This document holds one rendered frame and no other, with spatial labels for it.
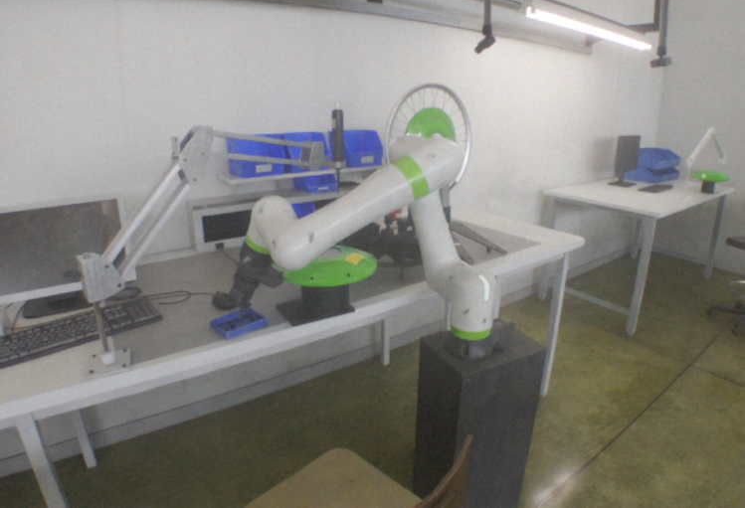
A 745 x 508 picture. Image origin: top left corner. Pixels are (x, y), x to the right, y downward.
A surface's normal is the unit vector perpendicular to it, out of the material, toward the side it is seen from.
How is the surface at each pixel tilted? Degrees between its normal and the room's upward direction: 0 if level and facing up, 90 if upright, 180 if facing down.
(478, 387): 90
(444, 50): 90
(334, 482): 0
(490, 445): 90
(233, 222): 90
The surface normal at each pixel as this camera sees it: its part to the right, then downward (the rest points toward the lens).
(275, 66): 0.56, 0.22
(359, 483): 0.00, -0.96
